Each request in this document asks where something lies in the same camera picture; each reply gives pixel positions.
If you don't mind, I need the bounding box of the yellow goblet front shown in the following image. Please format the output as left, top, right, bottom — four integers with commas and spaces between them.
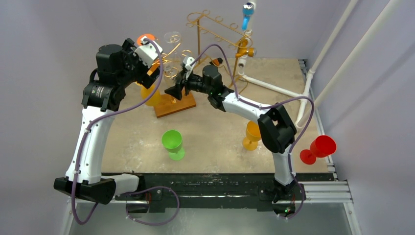
242, 121, 261, 151

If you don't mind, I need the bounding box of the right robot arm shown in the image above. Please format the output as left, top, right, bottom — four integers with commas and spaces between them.
164, 65, 298, 199

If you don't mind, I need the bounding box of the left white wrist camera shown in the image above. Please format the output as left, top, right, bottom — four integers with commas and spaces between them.
134, 40, 163, 68

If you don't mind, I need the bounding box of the green plastic goblet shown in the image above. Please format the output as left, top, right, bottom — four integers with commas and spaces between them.
161, 130, 185, 161

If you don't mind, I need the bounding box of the orange pipe fitting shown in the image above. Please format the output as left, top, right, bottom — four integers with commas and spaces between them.
235, 37, 256, 58

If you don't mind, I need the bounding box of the white pvc pipe frame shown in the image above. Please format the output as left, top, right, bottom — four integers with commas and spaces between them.
238, 0, 404, 130

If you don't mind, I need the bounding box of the small orange black object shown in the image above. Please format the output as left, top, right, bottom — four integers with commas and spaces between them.
210, 58, 223, 67

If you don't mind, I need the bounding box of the clear glass front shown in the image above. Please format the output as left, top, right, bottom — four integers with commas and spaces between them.
164, 31, 181, 62

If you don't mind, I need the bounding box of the orange plastic goblet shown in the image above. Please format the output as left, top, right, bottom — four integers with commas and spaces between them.
136, 33, 161, 77

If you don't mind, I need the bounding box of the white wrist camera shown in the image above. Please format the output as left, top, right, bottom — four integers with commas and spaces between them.
134, 40, 163, 68
182, 55, 195, 79

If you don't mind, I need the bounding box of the tall clear flute glass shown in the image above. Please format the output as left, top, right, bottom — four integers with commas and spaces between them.
163, 62, 179, 82

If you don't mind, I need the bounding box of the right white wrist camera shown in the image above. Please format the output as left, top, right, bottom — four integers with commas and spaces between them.
182, 55, 195, 79

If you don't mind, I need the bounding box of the red plastic goblet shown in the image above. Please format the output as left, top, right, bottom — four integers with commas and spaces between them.
300, 135, 337, 165

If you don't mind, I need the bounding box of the purple cable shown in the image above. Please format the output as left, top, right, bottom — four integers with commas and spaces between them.
70, 38, 181, 226
191, 44, 315, 220

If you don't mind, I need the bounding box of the gold rectangular wire rack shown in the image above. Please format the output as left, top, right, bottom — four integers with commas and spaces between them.
186, 10, 254, 92

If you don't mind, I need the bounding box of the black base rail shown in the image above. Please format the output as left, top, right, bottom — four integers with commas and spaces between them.
111, 173, 352, 215

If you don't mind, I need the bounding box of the gold scroll glass rack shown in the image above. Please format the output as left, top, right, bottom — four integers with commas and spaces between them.
145, 53, 196, 118

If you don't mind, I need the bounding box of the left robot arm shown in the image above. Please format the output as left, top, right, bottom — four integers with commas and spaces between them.
53, 38, 163, 205

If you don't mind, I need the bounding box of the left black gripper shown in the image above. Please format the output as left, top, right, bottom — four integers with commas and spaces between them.
117, 39, 162, 88

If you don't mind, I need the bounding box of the yellow goblet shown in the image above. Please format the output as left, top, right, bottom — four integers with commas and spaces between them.
242, 121, 261, 151
135, 81, 162, 107

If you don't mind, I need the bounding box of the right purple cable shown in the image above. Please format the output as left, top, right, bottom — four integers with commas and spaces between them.
191, 44, 315, 220

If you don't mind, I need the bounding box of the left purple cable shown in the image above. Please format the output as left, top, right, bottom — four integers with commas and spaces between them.
70, 38, 181, 226

